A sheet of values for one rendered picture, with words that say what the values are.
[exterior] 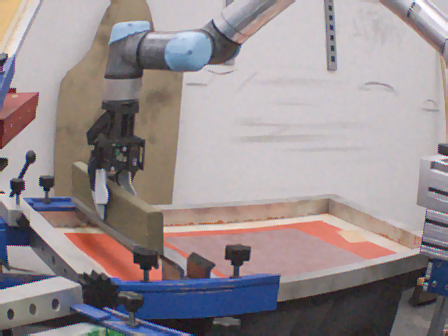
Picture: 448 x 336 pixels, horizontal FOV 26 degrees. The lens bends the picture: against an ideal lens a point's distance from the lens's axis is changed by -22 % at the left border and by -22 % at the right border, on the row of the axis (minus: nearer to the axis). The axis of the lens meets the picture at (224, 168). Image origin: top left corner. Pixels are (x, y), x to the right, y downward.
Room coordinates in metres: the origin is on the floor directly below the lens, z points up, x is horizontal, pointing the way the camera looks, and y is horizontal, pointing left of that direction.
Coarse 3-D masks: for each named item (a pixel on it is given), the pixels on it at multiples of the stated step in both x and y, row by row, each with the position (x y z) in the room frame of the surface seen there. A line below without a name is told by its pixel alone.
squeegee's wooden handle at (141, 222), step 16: (80, 176) 2.13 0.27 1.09; (80, 192) 2.13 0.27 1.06; (112, 192) 1.97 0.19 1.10; (128, 192) 1.96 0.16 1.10; (112, 208) 1.97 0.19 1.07; (128, 208) 1.90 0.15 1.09; (144, 208) 1.85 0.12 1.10; (112, 224) 1.97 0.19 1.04; (128, 224) 1.90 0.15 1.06; (144, 224) 1.84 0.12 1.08; (160, 224) 1.84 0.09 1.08; (144, 240) 1.84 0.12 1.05; (160, 240) 1.84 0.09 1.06
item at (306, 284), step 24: (48, 216) 2.21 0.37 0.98; (72, 216) 2.24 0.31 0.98; (168, 216) 2.35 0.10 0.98; (192, 216) 2.38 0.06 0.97; (216, 216) 2.40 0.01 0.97; (240, 216) 2.43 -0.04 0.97; (264, 216) 2.46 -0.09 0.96; (288, 216) 2.48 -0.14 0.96; (336, 216) 2.50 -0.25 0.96; (360, 216) 2.40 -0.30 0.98; (384, 216) 2.35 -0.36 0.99; (408, 240) 2.20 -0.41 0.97; (360, 264) 1.95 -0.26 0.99; (384, 264) 1.96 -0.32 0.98; (408, 264) 2.00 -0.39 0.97; (288, 288) 1.85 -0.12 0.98; (312, 288) 1.88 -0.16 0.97; (336, 288) 1.91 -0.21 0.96
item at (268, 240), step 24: (72, 240) 2.13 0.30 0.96; (96, 240) 2.16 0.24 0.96; (168, 240) 2.24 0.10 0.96; (192, 240) 2.25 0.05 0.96; (216, 240) 2.27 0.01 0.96; (240, 240) 2.28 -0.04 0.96; (264, 240) 2.28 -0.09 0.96; (288, 240) 2.28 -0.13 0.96; (312, 240) 2.28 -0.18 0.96; (336, 240) 2.28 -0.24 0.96
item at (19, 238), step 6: (0, 216) 1.90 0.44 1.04; (0, 222) 1.86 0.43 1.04; (6, 222) 1.87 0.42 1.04; (0, 228) 1.86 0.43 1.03; (6, 228) 1.86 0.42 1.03; (12, 228) 1.87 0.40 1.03; (18, 228) 1.88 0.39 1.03; (6, 234) 1.86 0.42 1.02; (12, 234) 1.87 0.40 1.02; (18, 234) 1.88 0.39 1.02; (24, 234) 1.89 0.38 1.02; (12, 240) 1.87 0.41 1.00; (18, 240) 1.88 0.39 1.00; (24, 240) 1.89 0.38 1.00; (18, 246) 1.88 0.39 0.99; (24, 246) 1.89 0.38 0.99
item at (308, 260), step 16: (256, 256) 2.15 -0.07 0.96; (272, 256) 2.16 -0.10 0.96; (288, 256) 2.16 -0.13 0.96; (304, 256) 2.16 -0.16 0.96; (320, 256) 2.15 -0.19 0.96; (336, 256) 2.15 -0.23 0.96; (352, 256) 2.14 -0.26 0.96; (368, 256) 2.14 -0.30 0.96; (112, 272) 1.94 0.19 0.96; (128, 272) 1.96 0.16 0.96; (160, 272) 1.99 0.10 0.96; (224, 272) 2.03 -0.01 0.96; (240, 272) 2.03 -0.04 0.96; (256, 272) 2.04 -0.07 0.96; (272, 272) 2.04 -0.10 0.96; (288, 272) 2.04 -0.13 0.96; (304, 272) 2.04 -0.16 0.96
